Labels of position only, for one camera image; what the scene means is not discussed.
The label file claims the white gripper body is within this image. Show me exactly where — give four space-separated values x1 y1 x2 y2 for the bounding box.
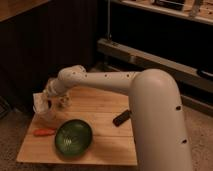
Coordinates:
43 78 63 98

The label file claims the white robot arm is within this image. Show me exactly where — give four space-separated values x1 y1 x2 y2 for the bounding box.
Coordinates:
44 65 193 171

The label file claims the ceramic cup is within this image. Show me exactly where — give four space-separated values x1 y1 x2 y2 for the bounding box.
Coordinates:
58 94 71 108

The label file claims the orange carrot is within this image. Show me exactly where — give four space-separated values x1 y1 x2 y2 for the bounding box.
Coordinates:
33 129 55 136

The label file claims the green round plate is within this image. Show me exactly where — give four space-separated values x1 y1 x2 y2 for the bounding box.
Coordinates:
54 119 93 158

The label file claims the wooden table board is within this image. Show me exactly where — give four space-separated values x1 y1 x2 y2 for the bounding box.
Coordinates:
16 87 137 166

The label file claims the grey metal shelf beam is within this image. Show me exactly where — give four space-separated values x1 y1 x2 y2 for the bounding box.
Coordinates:
97 38 213 93

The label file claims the upper wooden shelf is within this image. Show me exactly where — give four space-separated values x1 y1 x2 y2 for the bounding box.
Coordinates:
111 0 213 26

